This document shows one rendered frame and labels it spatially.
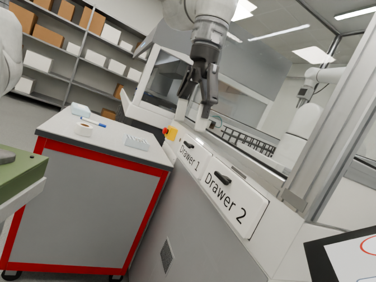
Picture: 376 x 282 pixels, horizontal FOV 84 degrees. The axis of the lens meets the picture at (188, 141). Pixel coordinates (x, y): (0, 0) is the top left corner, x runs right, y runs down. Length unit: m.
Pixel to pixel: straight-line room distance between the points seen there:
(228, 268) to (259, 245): 0.13
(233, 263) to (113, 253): 0.77
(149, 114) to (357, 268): 1.53
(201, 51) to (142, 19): 4.58
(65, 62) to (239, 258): 4.70
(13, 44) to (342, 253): 0.68
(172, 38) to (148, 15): 3.52
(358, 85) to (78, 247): 1.20
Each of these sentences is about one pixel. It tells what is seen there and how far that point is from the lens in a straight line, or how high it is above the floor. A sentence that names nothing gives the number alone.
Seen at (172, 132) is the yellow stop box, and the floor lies 0.88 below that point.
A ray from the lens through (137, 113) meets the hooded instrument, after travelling 1.63.
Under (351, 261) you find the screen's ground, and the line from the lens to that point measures 0.26.
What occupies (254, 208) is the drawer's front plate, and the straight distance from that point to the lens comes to 0.55.
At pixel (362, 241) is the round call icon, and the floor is 1.00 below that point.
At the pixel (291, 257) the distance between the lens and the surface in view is 0.54.
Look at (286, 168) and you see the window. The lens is 0.56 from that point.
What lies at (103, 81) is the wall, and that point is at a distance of 4.94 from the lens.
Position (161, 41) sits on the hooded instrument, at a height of 1.40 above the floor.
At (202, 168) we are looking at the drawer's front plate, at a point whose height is 0.87.
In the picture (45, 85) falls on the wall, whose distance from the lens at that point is 5.01.
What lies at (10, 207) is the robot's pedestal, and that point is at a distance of 0.54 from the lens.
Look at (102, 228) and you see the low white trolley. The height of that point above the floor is 0.36.
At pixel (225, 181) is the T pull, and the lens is 0.59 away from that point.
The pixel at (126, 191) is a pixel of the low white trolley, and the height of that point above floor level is 0.57.
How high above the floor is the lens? 1.06
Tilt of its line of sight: 9 degrees down
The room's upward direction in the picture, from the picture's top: 23 degrees clockwise
